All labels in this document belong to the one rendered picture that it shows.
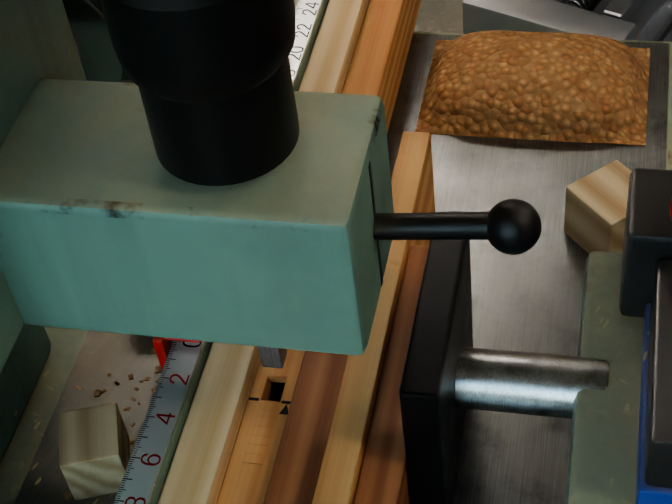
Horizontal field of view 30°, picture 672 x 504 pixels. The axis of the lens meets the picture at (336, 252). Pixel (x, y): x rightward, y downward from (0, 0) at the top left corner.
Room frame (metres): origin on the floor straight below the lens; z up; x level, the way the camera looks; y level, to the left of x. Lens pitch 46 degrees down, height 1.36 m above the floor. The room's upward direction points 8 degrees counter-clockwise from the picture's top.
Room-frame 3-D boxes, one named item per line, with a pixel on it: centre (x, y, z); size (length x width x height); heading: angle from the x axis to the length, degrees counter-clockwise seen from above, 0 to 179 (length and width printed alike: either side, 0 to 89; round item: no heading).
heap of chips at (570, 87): (0.55, -0.12, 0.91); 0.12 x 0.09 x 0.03; 73
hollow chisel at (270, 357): (0.34, 0.03, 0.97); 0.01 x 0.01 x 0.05; 73
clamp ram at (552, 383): (0.31, -0.06, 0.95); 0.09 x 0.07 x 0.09; 163
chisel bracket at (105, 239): (0.35, 0.05, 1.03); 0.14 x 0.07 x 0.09; 73
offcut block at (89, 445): (0.41, 0.14, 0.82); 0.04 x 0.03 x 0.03; 4
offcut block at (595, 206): (0.43, -0.14, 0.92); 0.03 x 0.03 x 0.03; 26
